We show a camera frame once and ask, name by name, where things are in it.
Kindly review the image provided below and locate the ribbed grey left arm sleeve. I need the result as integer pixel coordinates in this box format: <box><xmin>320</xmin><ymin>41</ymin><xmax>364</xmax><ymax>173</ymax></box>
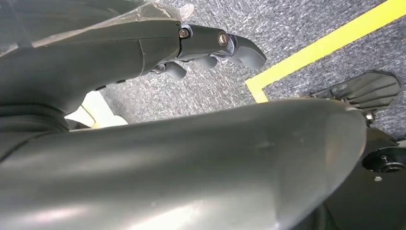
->
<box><xmin>0</xmin><ymin>104</ymin><xmax>70</xmax><ymax>162</ymax></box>

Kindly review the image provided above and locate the black ribbed robot foot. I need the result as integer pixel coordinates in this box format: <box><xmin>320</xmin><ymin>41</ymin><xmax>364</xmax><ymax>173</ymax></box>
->
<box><xmin>308</xmin><ymin>70</ymin><xmax>402</xmax><ymax>113</ymax></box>

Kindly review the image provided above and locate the yellow floor tape line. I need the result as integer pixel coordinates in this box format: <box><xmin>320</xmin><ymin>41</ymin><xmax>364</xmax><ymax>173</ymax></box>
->
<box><xmin>244</xmin><ymin>0</ymin><xmax>406</xmax><ymax>104</ymax></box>

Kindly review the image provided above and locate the white flat board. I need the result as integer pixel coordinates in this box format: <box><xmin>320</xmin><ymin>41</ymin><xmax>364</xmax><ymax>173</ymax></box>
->
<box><xmin>64</xmin><ymin>90</ymin><xmax>129</xmax><ymax>129</ymax></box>

